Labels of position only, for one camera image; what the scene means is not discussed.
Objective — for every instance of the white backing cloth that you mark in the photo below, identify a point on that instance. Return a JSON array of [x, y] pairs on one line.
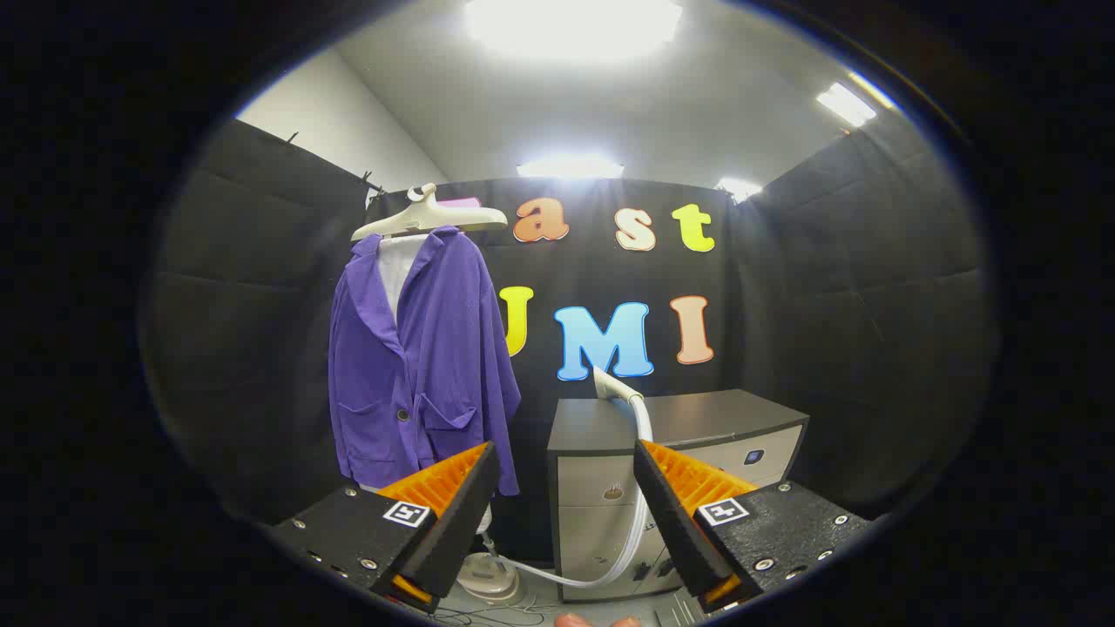
[[396, 270]]

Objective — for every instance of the large ceiling light panel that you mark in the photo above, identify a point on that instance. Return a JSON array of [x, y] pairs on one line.
[[571, 26]]

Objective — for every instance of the white garment steamer base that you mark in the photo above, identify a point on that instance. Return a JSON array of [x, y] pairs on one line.
[[488, 579]]

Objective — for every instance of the black backdrop cloth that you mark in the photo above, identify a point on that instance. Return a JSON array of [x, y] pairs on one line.
[[592, 270]]

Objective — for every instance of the cream plastic clothes hanger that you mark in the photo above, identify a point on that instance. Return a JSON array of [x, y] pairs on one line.
[[418, 218]]

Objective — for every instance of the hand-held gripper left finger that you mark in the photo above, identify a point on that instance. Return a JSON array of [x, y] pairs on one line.
[[462, 514]]

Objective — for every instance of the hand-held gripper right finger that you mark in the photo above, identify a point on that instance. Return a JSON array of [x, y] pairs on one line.
[[671, 514]]

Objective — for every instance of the grey drawer cabinet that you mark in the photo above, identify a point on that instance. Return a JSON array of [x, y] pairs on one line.
[[601, 427]]

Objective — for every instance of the plain black side curtain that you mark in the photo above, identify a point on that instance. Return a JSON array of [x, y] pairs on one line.
[[871, 305], [253, 305]]

